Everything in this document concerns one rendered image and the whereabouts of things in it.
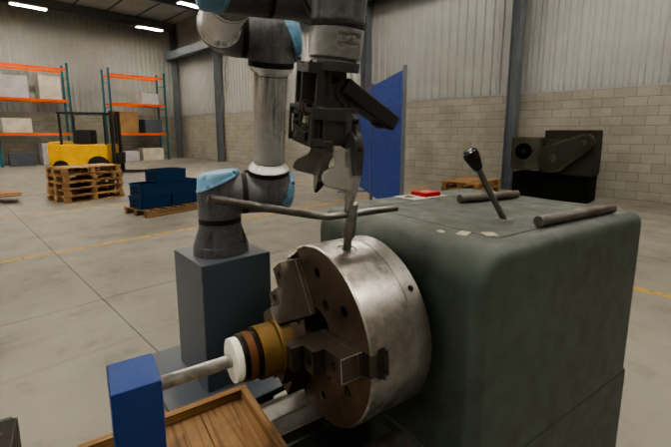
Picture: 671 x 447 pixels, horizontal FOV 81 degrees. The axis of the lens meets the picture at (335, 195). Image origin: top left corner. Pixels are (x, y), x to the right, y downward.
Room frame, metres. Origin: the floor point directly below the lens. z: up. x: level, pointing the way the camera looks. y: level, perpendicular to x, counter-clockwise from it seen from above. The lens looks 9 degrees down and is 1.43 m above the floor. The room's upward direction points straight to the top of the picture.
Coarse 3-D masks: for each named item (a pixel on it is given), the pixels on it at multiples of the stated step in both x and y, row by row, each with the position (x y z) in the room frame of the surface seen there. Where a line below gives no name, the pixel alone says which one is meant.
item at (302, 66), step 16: (304, 64) 0.55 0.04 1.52; (320, 64) 0.54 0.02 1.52; (336, 64) 0.54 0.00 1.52; (352, 64) 0.55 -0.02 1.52; (304, 80) 0.55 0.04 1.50; (320, 80) 0.55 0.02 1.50; (336, 80) 0.58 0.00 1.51; (304, 96) 0.56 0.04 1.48; (320, 96) 0.55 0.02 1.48; (336, 96) 0.57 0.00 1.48; (304, 112) 0.54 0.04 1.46; (320, 112) 0.54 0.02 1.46; (336, 112) 0.55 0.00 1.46; (352, 112) 0.57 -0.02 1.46; (304, 128) 0.55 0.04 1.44; (320, 128) 0.54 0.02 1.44; (336, 128) 0.56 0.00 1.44; (304, 144) 0.55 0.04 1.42; (320, 144) 0.54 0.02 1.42; (336, 144) 0.57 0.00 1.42
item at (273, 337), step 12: (264, 324) 0.60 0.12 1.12; (276, 324) 0.59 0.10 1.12; (288, 324) 0.62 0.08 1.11; (240, 336) 0.57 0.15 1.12; (252, 336) 0.57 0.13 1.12; (264, 336) 0.57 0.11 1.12; (276, 336) 0.58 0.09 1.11; (288, 336) 0.60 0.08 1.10; (252, 348) 0.55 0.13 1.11; (264, 348) 0.56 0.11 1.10; (276, 348) 0.57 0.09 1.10; (252, 360) 0.55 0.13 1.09; (264, 360) 0.56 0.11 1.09; (276, 360) 0.56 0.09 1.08; (252, 372) 0.54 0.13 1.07; (264, 372) 0.56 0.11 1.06; (276, 372) 0.57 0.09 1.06
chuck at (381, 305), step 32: (320, 256) 0.64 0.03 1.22; (352, 256) 0.63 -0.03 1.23; (320, 288) 0.64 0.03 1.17; (352, 288) 0.56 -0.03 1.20; (384, 288) 0.59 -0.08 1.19; (320, 320) 0.71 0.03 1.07; (352, 320) 0.56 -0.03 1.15; (384, 320) 0.55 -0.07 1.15; (384, 352) 0.55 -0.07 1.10; (320, 384) 0.64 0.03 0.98; (352, 384) 0.56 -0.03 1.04; (384, 384) 0.53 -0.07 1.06; (352, 416) 0.56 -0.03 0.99
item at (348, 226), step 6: (354, 204) 0.63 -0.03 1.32; (354, 210) 0.63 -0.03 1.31; (348, 216) 0.63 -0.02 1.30; (354, 216) 0.63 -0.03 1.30; (348, 222) 0.63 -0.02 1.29; (354, 222) 0.64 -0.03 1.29; (342, 228) 0.64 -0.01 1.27; (348, 228) 0.63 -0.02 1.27; (354, 228) 0.64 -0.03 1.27; (342, 234) 0.64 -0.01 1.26; (348, 234) 0.64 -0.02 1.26; (348, 240) 0.64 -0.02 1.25; (342, 246) 0.65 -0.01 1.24; (348, 246) 0.64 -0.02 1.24
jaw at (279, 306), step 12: (288, 264) 0.68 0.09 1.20; (300, 264) 0.69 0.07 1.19; (276, 276) 0.69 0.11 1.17; (288, 276) 0.67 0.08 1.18; (300, 276) 0.68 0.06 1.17; (276, 288) 0.65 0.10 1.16; (288, 288) 0.66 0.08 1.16; (300, 288) 0.67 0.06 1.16; (276, 300) 0.65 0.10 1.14; (288, 300) 0.64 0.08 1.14; (300, 300) 0.65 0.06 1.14; (312, 300) 0.67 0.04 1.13; (264, 312) 0.64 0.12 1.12; (276, 312) 0.62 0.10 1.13; (288, 312) 0.63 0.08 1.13; (300, 312) 0.64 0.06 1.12; (312, 312) 0.65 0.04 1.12
